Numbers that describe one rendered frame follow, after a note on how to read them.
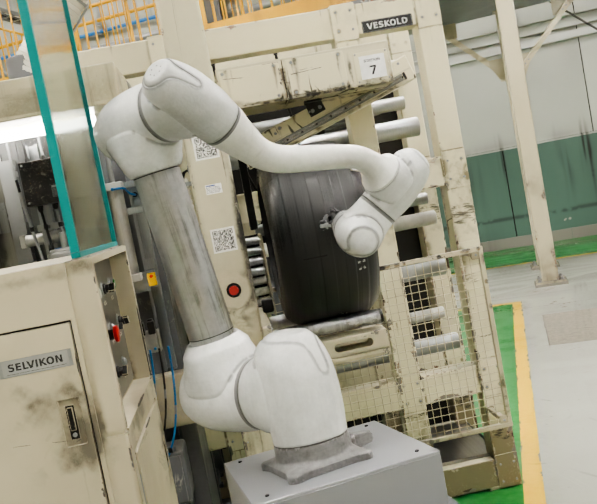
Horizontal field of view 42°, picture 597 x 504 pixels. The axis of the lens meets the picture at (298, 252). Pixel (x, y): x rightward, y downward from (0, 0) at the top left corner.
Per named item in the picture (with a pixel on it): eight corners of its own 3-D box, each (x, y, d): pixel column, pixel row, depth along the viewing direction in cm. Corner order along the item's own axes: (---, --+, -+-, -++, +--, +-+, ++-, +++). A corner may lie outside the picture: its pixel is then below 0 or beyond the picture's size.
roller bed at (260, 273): (223, 325, 280) (207, 244, 278) (223, 319, 295) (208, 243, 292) (277, 314, 281) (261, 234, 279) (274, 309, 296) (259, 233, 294)
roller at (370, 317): (269, 327, 237) (271, 338, 240) (271, 337, 234) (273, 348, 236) (379, 304, 240) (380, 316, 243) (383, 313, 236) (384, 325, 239)
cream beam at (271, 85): (222, 112, 262) (214, 69, 261) (223, 120, 287) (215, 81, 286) (396, 81, 267) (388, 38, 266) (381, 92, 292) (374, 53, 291)
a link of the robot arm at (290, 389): (316, 448, 145) (291, 334, 145) (247, 449, 157) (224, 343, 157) (364, 422, 158) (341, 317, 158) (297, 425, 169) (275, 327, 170)
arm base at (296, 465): (393, 450, 153) (387, 423, 153) (292, 486, 145) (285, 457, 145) (352, 438, 170) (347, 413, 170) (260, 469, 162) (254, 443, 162)
